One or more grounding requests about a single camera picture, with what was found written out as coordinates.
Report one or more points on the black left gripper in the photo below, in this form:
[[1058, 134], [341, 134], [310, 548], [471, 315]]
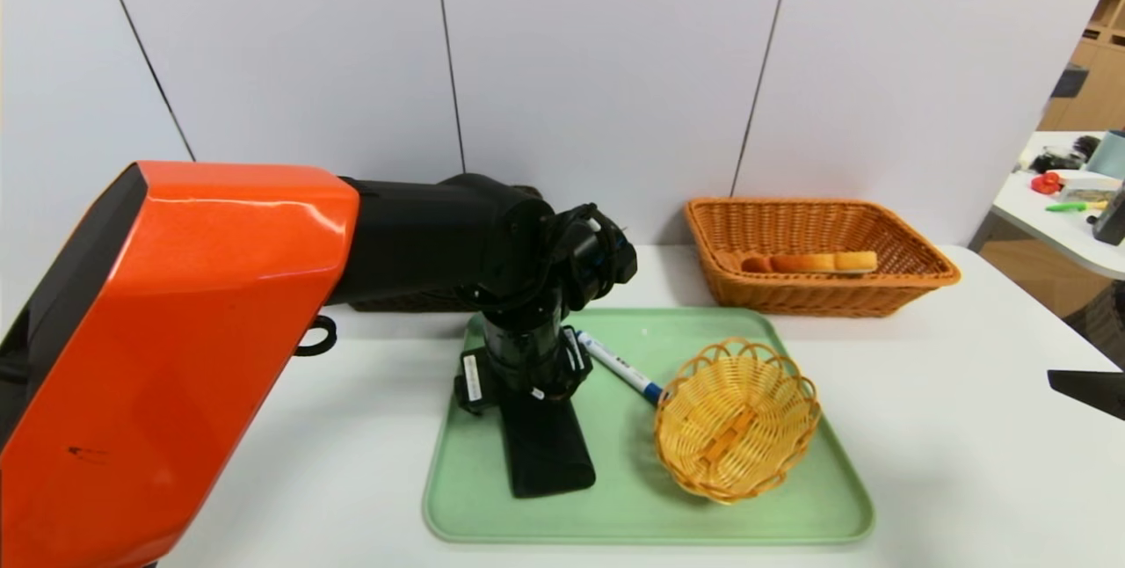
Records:
[[486, 383]]

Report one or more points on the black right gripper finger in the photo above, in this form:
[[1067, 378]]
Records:
[[1099, 392]]

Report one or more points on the black fabric pouch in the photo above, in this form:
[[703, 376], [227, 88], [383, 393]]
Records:
[[545, 454]]

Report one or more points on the white marker with blue cap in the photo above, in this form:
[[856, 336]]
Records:
[[615, 364]]

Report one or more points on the slice of white bread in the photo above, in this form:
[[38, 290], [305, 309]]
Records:
[[809, 262]]

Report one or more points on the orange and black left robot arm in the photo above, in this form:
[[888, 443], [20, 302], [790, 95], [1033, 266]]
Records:
[[193, 339]]

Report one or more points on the dark brown wicker basket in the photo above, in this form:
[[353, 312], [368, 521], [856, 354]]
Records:
[[395, 304]]

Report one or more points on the small round yellow wicker basket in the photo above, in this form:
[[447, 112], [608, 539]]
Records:
[[734, 427]]

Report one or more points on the orange wicker basket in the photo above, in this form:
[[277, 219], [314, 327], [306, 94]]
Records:
[[791, 295]]

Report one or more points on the black woven bin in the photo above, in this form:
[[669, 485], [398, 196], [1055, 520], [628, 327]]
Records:
[[1103, 326]]

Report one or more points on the white side table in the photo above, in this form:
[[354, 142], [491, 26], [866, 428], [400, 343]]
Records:
[[1046, 229]]

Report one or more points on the black upright device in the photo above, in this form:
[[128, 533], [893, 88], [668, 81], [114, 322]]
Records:
[[1112, 221]]

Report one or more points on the light green plastic tray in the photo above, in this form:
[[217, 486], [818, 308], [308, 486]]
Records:
[[633, 498]]

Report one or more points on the white shallow box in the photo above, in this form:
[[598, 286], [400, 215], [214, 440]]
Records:
[[1085, 185]]

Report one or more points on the small red object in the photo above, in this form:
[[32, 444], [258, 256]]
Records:
[[1044, 185]]

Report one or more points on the black bundle on side table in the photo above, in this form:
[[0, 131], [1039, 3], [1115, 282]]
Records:
[[1055, 162]]

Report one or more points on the grey cup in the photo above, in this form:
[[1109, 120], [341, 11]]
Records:
[[1109, 156]]

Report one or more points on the wooden cabinet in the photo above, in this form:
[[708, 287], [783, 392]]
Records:
[[1099, 84]]

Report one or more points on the dark grey box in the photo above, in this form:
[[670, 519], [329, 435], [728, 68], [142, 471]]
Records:
[[1067, 83]]

